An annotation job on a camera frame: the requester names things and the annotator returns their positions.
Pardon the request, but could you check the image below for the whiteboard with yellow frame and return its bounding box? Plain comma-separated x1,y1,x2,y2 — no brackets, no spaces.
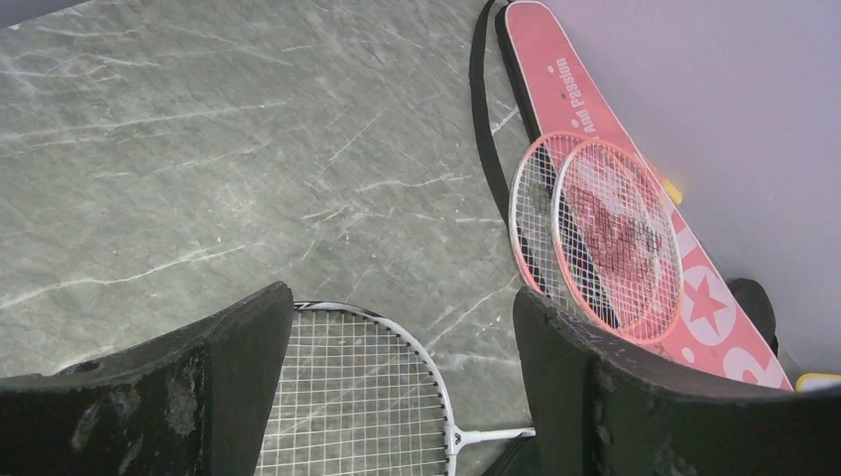
795,372,841,392

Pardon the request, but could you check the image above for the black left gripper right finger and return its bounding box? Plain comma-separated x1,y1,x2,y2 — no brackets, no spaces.
512,288,840,475

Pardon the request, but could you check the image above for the white racket left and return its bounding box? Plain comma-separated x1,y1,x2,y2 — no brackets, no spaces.
254,300,536,475

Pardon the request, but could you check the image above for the pink racket bag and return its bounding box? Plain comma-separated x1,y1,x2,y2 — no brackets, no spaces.
468,1,793,391

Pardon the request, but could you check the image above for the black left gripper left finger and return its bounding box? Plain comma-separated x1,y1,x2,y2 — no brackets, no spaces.
1,282,294,475

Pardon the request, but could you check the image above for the pink racket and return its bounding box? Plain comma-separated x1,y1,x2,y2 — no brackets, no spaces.
509,131,587,306
550,140,683,345

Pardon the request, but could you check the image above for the pink racket right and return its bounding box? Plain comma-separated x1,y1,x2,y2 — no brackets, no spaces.
550,140,683,345

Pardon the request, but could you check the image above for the black racket bag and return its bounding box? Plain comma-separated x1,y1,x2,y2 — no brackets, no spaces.
727,278,779,356

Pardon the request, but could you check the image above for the yellow pink marker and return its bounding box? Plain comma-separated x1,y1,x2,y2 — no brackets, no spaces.
661,178,683,205

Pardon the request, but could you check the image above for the pink racket left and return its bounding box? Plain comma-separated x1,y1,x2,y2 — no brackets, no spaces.
509,131,587,306

